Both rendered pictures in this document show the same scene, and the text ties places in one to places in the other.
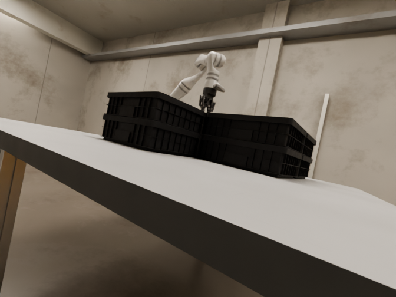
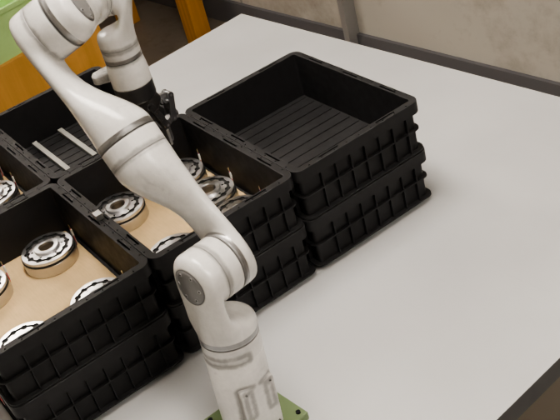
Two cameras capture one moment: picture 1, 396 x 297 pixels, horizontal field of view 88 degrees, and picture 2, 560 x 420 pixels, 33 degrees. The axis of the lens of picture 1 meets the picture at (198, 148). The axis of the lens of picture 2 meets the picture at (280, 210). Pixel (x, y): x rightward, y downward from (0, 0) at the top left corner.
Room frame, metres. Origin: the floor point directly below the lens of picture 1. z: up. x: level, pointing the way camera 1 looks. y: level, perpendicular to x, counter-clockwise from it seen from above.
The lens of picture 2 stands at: (2.55, 0.86, 1.82)
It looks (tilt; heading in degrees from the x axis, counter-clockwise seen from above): 34 degrees down; 205
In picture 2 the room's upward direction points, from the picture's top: 16 degrees counter-clockwise
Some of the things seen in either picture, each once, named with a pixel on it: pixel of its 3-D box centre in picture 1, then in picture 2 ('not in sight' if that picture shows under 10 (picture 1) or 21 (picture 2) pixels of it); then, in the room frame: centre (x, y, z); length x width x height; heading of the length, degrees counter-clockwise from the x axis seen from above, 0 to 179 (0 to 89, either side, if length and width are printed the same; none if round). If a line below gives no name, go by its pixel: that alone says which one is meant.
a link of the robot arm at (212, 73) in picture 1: (213, 66); (114, 17); (1.15, 0.01, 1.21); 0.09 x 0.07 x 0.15; 107
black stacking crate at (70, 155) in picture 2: (254, 135); (87, 141); (1.00, -0.25, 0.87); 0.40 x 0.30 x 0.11; 52
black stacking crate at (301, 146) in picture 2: (153, 114); (302, 132); (1.01, 0.25, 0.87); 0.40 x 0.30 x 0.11; 52
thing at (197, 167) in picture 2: not in sight; (179, 172); (1.12, 0.02, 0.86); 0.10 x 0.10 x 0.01
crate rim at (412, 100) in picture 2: (155, 104); (296, 110); (1.01, 0.25, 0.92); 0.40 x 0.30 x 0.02; 52
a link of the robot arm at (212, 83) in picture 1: (214, 83); (122, 65); (1.14, -0.02, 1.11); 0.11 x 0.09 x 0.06; 57
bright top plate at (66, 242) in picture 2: not in sight; (47, 248); (1.36, -0.17, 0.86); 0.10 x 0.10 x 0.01
